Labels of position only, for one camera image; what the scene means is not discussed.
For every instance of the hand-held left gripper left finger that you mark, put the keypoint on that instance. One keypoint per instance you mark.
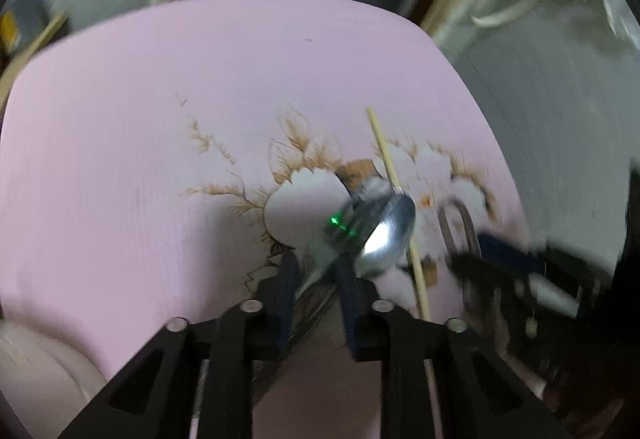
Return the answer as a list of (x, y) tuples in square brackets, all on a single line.
[(289, 279)]

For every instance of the wooden chopstick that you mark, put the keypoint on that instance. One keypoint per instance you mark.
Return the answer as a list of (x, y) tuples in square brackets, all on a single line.
[(382, 149)]

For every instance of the pink floral print cloth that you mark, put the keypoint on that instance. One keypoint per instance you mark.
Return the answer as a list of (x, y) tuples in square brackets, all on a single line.
[(200, 94)]

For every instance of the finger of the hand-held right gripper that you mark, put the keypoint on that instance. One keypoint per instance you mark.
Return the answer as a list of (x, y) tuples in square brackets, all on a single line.
[(510, 256), (480, 274)]

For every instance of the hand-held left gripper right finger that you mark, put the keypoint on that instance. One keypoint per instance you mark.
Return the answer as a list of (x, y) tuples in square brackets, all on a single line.
[(347, 289)]

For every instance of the white plastic utensil holder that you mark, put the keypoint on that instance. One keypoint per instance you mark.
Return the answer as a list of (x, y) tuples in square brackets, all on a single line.
[(40, 369)]

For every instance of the large metal spoon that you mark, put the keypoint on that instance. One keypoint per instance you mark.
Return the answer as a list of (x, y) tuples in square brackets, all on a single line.
[(390, 229)]

